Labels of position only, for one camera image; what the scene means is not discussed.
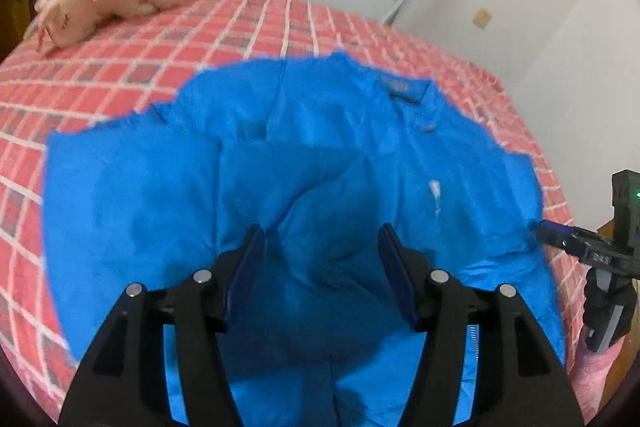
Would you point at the yellowed wall socket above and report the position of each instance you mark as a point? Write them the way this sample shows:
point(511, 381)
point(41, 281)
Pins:
point(481, 18)

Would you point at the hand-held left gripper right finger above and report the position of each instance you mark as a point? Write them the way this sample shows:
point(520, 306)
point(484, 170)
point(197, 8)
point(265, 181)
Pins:
point(398, 277)

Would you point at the person's right hand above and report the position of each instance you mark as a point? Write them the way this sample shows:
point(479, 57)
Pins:
point(612, 294)

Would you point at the red checked bedsheet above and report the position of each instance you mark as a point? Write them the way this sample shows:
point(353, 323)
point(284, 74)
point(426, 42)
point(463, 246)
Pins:
point(150, 52)

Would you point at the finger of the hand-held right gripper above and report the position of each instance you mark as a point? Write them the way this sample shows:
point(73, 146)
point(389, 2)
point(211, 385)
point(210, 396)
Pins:
point(552, 231)

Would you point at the pink knitted clothing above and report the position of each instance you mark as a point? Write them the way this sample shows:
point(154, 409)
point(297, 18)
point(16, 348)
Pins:
point(595, 377)

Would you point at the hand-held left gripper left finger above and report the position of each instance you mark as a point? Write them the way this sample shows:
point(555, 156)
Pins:
point(247, 272)

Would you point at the blue puffer jacket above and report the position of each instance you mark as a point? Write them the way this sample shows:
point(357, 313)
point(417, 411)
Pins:
point(310, 167)

